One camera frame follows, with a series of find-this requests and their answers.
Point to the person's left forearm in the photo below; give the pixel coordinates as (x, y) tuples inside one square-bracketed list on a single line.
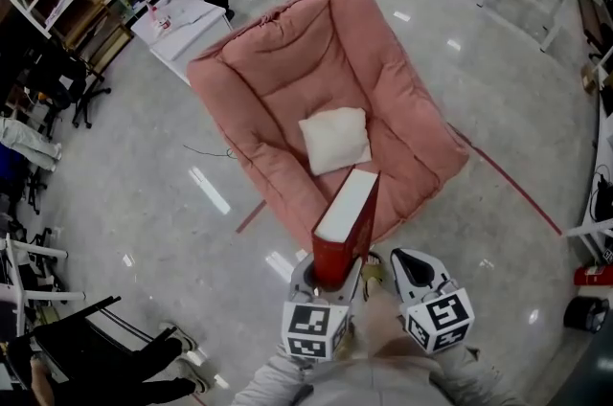
[(270, 380)]

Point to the pink bottle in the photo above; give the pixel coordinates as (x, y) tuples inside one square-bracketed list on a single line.
[(154, 15)]

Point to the black bin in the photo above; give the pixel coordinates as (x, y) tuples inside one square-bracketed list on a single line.
[(585, 314)]

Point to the white pillow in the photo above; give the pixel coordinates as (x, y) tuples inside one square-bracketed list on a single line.
[(335, 141)]

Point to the black office chair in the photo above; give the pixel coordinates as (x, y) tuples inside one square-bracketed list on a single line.
[(64, 85)]

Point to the white frame stand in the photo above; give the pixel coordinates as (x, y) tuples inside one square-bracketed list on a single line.
[(33, 279)]

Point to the red floor tape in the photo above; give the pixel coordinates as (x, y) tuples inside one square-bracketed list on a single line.
[(517, 188), (250, 217)]

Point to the person's right forearm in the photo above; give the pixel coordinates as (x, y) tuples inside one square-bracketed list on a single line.
[(474, 377)]

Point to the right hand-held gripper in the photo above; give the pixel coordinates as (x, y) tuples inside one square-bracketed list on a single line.
[(440, 318)]

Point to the red hardcover book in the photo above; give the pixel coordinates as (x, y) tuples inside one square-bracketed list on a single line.
[(345, 227)]

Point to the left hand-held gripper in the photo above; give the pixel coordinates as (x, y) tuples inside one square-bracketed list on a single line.
[(313, 327)]

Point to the white desk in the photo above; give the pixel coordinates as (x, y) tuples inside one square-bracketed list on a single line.
[(598, 184)]

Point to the pink cushioned lounge chair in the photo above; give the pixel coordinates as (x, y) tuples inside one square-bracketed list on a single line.
[(306, 59)]

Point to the white low table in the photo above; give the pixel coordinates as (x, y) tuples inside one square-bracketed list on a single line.
[(184, 28)]

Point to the black folding chair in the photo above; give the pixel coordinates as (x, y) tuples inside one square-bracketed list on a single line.
[(96, 322)]

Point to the yellow metal cart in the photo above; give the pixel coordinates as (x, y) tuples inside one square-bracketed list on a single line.
[(98, 45)]

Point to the person's yellow sandal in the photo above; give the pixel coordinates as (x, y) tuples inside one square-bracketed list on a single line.
[(372, 275)]

